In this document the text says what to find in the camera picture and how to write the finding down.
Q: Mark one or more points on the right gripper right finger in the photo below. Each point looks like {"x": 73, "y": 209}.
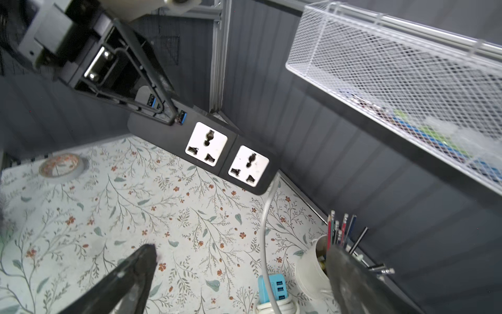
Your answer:
{"x": 357, "y": 290}

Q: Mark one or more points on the tape roll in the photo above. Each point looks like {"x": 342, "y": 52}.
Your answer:
{"x": 62, "y": 168}

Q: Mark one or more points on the bundle of pens and pencils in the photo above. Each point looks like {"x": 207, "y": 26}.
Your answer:
{"x": 339, "y": 232}

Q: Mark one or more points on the teal power strip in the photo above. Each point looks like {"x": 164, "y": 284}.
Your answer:
{"x": 278, "y": 285}

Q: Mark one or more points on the markers in white basket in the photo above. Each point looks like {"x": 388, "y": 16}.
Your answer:
{"x": 459, "y": 145}

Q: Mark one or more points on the black power strip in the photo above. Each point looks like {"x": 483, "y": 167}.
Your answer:
{"x": 211, "y": 144}

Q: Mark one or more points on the white wire mesh basket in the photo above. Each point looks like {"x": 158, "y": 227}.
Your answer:
{"x": 416, "y": 69}

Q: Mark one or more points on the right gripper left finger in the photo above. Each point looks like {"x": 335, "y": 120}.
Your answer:
{"x": 125, "y": 290}

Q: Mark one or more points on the white pen cup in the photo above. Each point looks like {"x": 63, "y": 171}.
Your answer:
{"x": 311, "y": 278}

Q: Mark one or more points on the black wire basket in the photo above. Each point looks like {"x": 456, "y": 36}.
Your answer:
{"x": 163, "y": 33}

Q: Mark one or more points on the floral table mat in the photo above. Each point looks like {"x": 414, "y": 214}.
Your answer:
{"x": 59, "y": 240}

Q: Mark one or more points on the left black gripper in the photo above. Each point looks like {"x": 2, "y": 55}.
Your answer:
{"x": 100, "y": 70}

